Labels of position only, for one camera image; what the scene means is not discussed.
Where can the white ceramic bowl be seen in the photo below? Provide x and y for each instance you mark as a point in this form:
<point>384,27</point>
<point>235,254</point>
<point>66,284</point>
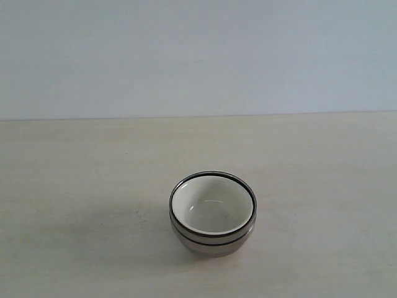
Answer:
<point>212,205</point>

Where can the patterned stainless steel bowl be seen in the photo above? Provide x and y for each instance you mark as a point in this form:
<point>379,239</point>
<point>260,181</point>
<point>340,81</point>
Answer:
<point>214,239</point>

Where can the plain stainless steel bowl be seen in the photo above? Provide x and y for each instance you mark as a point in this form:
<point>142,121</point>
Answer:
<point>212,251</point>

